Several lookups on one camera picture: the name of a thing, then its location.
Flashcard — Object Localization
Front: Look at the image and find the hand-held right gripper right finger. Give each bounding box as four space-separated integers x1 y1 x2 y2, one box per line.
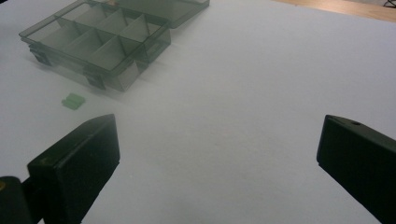
316 114 396 224

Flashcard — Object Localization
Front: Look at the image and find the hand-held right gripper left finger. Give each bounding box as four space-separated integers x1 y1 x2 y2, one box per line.
27 113 120 224

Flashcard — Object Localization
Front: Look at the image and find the small green plastic part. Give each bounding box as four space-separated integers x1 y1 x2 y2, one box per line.
61 92 86 111

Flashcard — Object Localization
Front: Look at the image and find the transparent grey compartment box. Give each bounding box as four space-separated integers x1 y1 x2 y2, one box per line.
18 0 210 93

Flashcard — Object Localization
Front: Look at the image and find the white paper sheet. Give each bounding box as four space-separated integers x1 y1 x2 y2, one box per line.
0 0 396 224

